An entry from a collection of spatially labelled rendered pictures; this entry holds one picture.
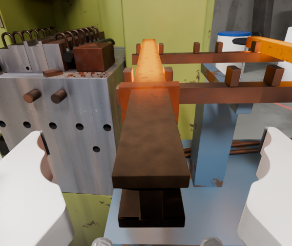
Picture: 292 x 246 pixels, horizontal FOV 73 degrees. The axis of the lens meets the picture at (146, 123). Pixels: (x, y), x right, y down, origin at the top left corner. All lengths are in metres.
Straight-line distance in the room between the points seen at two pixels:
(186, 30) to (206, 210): 0.52
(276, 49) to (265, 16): 5.34
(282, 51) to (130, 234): 0.40
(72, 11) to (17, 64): 0.50
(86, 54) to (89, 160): 0.34
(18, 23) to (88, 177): 0.63
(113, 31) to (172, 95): 0.93
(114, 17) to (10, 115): 0.63
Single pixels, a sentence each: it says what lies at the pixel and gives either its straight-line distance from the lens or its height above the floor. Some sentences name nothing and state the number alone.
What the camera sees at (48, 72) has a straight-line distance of 0.60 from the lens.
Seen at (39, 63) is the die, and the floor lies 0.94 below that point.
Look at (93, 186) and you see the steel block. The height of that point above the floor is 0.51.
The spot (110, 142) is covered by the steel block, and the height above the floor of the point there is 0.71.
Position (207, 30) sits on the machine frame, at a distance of 1.15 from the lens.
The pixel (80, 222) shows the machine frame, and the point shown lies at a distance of 0.98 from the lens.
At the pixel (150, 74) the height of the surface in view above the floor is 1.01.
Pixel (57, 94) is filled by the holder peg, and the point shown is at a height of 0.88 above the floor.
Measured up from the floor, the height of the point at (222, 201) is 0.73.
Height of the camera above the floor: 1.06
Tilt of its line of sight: 29 degrees down
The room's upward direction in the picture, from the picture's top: 2 degrees counter-clockwise
